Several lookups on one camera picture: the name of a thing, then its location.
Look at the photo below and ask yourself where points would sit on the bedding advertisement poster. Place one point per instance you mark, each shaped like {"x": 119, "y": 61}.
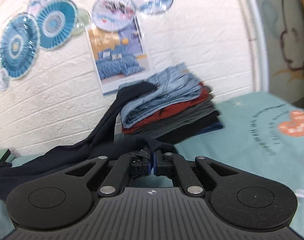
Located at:
{"x": 118, "y": 57}

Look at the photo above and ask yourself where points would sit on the grey folded garment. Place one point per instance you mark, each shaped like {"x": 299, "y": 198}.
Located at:
{"x": 187, "y": 116}

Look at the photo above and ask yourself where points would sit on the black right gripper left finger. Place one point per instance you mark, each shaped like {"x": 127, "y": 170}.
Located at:
{"x": 63, "y": 198}

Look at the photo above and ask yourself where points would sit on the dark navy pants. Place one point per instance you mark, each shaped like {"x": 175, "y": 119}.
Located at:
{"x": 101, "y": 141}

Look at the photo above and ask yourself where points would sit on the black folded garment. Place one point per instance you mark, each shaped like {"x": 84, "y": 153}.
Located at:
{"x": 206, "y": 124}

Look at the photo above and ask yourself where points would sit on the small white paper fan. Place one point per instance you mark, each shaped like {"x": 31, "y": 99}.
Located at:
{"x": 4, "y": 79}

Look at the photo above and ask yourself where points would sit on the white door frame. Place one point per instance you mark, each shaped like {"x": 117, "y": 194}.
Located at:
{"x": 257, "y": 44}

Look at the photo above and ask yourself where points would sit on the teal printed bed sheet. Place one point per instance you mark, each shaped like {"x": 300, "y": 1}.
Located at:
{"x": 251, "y": 140}

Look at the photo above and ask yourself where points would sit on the light blue folded jeans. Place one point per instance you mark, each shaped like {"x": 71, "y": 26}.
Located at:
{"x": 174, "y": 84}

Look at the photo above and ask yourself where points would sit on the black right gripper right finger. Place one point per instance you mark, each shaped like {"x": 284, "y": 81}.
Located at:
{"x": 237, "y": 197}

